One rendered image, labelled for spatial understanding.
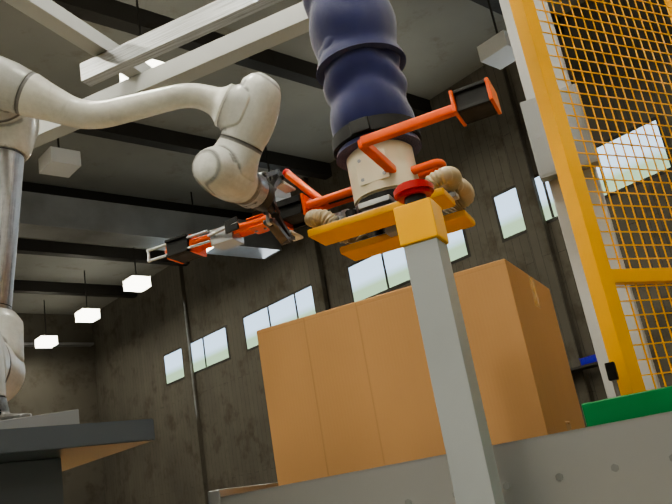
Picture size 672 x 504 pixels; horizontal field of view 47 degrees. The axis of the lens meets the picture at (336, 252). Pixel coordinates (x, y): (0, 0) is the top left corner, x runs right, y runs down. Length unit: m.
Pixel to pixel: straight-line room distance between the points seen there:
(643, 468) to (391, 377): 0.54
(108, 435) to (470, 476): 0.64
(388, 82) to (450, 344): 0.90
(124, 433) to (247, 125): 0.70
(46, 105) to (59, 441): 0.75
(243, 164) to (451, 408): 0.75
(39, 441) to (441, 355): 0.68
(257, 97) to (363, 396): 0.68
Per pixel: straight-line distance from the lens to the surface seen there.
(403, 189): 1.32
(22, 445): 1.40
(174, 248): 2.15
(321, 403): 1.71
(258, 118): 1.73
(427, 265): 1.28
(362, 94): 1.93
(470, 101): 1.62
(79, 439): 1.44
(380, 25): 2.04
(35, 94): 1.82
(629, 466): 1.37
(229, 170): 1.68
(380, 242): 1.96
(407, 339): 1.63
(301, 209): 1.97
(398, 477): 1.46
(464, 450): 1.23
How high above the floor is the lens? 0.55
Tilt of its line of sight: 17 degrees up
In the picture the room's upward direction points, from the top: 10 degrees counter-clockwise
